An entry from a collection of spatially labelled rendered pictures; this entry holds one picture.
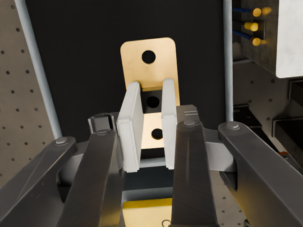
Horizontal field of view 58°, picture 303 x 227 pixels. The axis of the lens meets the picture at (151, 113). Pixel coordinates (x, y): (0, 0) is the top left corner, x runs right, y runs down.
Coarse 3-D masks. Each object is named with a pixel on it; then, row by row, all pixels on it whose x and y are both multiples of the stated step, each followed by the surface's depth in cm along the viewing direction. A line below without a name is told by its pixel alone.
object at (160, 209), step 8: (136, 200) 26; (144, 200) 25; (152, 200) 25; (160, 200) 25; (168, 200) 25; (128, 208) 25; (136, 208) 25; (144, 208) 25; (152, 208) 24; (160, 208) 24; (168, 208) 24; (128, 216) 25; (136, 216) 25; (144, 216) 25; (152, 216) 25; (160, 216) 25; (168, 216) 25; (128, 224) 25; (136, 224) 25; (144, 224) 25; (152, 224) 25; (160, 224) 25; (168, 224) 25
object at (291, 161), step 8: (240, 104) 68; (248, 104) 68; (240, 112) 65; (248, 112) 64; (240, 120) 61; (248, 120) 60; (256, 120) 60; (256, 128) 57; (264, 136) 54; (272, 144) 51; (280, 152) 47; (288, 160) 44; (296, 168) 42
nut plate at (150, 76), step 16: (128, 48) 19; (144, 48) 19; (160, 48) 19; (128, 64) 19; (144, 64) 19; (160, 64) 19; (176, 64) 19; (128, 80) 20; (144, 80) 20; (160, 80) 20; (176, 80) 20; (144, 96) 19; (160, 96) 19; (176, 96) 20; (144, 112) 20; (160, 112) 20; (144, 128) 21; (160, 128) 21; (144, 144) 22; (160, 144) 22
